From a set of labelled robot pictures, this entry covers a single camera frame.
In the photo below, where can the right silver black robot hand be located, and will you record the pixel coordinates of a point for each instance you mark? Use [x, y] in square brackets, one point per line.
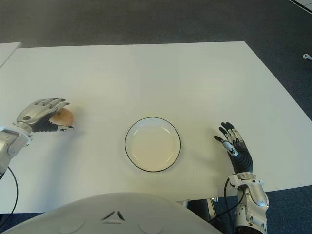
[242, 159]

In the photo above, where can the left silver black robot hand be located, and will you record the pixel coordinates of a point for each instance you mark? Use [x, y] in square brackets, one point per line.
[34, 113]

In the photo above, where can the reddish yellow apple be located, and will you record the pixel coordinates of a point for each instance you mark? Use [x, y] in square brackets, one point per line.
[64, 117]

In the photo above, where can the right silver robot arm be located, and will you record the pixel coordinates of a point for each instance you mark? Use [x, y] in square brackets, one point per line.
[253, 200]

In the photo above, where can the white plate with black rim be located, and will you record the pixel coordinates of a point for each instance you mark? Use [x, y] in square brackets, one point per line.
[153, 146]

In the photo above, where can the adjacent white table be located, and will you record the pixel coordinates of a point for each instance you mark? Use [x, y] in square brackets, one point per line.
[8, 53]

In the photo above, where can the small white object on floor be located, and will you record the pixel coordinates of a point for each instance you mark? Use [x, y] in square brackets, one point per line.
[307, 56]

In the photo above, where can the grey robot torso shell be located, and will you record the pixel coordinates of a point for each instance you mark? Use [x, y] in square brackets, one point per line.
[109, 217]

